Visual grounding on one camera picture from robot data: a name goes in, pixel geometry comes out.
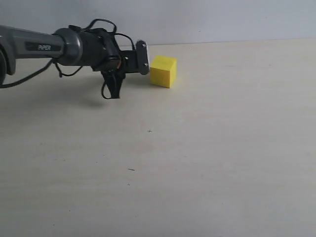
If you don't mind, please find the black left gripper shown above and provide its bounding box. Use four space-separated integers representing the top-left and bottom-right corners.
92 28 139 99

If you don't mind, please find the yellow foam cube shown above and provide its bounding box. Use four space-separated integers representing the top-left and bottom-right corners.
150 55 177 88

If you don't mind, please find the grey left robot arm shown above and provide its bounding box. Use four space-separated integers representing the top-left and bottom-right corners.
0 25 149 99

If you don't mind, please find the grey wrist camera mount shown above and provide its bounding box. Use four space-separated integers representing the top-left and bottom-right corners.
136 40 150 75

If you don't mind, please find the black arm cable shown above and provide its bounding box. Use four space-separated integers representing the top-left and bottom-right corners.
0 18 136 100

